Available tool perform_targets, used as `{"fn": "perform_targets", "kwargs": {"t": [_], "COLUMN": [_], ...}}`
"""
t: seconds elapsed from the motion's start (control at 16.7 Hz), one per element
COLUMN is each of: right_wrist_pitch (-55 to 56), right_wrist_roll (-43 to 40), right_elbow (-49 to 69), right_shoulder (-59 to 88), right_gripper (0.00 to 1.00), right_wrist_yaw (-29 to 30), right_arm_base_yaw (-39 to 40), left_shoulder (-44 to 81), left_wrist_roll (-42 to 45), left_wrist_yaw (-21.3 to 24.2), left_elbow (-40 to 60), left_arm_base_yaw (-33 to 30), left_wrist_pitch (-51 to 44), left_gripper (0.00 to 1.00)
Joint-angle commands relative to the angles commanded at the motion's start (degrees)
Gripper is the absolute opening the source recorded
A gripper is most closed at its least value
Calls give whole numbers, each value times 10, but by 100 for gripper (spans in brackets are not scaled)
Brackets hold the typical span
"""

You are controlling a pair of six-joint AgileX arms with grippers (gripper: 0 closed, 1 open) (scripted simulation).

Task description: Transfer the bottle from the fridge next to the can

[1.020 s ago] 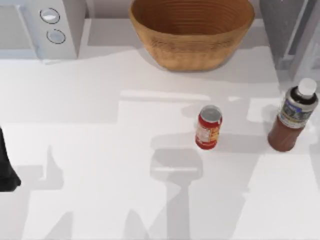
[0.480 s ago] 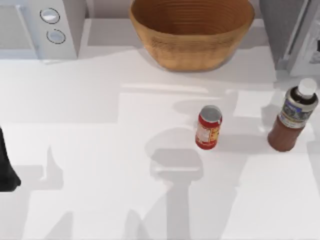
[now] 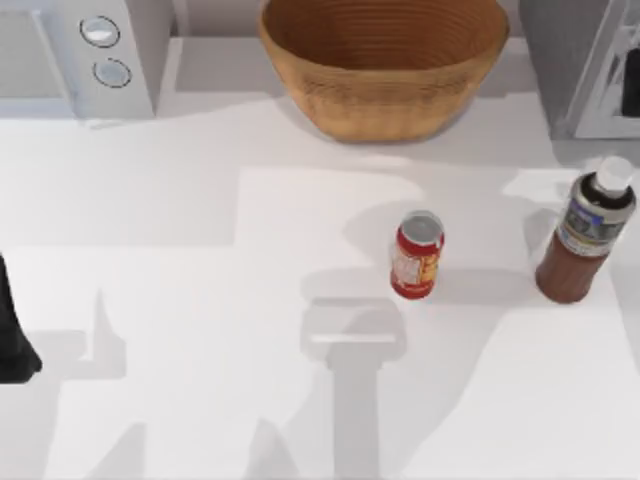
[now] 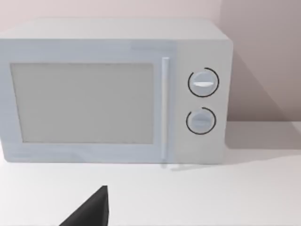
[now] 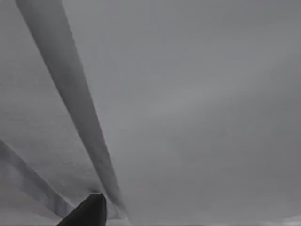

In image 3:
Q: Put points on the red and white can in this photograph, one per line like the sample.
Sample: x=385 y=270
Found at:
x=416 y=260

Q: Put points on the brown woven basket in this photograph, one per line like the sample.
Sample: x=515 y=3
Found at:
x=383 y=95

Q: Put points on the brown bottle with white cap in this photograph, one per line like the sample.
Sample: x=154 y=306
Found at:
x=582 y=235

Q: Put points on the pale microwave oven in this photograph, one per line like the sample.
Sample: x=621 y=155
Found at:
x=131 y=55

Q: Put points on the white microwave knob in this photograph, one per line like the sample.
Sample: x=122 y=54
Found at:
x=99 y=31
x=112 y=72

